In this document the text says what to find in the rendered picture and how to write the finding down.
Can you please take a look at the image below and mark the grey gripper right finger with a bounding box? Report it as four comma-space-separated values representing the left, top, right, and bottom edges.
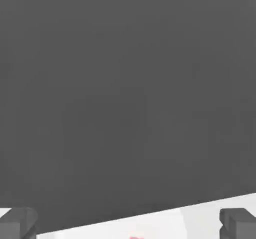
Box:
219, 207, 256, 239

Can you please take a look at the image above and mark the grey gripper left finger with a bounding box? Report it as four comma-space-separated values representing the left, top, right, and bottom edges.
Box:
0, 206, 39, 239

